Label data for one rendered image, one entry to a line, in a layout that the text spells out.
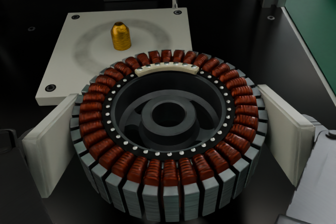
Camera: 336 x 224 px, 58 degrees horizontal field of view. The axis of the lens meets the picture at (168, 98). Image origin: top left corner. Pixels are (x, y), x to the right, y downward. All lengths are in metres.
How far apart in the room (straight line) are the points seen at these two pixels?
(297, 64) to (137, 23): 0.18
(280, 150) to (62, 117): 0.11
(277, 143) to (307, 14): 0.33
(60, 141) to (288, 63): 0.25
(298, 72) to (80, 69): 0.22
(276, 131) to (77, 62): 0.22
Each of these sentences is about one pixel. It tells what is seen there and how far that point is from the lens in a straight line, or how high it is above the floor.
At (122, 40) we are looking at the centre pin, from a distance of 0.32.
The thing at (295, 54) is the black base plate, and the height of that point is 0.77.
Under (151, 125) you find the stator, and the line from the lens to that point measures 0.17.
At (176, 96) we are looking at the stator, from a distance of 0.19.
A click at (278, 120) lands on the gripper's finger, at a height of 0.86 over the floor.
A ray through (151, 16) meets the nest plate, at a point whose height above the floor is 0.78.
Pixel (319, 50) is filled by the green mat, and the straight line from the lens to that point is 0.41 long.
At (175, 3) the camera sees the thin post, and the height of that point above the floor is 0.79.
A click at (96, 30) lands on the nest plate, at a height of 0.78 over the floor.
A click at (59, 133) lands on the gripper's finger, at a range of 0.16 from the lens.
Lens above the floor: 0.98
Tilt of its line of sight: 46 degrees down
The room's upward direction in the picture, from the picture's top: 3 degrees counter-clockwise
